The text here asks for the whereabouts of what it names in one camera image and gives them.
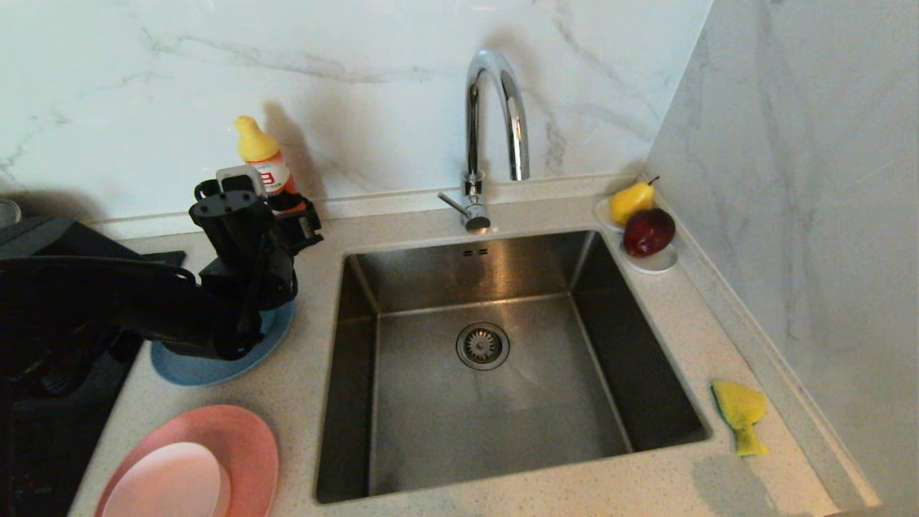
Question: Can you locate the yellow-capped dish soap bottle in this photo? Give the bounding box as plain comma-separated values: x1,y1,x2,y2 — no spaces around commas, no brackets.
235,115,306,214

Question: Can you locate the stainless steel sink basin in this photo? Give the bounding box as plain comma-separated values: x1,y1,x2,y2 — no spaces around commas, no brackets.
316,230,712,503

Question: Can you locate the yellow fish-shaped sponge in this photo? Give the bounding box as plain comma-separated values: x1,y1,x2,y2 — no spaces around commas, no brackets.
711,379,768,457

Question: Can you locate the blue plate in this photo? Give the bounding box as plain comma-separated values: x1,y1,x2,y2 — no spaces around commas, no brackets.
151,302,297,386

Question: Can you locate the chrome gooseneck faucet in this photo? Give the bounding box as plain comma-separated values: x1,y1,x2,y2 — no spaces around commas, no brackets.
439,49,531,234

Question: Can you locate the round metal drain strainer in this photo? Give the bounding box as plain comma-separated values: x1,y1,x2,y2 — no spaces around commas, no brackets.
456,322,510,371

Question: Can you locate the large pink plate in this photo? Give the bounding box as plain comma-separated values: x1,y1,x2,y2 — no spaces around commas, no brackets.
95,404,280,517

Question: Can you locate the small pale pink plate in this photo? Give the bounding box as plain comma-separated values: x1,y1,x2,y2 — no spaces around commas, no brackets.
101,441,232,517

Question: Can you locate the black induction cooktop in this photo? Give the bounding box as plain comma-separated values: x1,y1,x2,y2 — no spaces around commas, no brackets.
0,250,186,517

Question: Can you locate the yellow pear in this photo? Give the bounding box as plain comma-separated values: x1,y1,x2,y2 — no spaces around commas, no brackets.
609,177,659,228

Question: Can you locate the dark red apple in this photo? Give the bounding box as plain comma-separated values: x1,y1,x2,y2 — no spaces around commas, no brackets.
622,209,676,259

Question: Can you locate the small white fruit dish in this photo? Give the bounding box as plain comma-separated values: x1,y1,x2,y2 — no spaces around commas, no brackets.
593,197,678,276

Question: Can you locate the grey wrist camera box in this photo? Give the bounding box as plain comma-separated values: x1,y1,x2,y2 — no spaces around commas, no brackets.
215,165,268,196

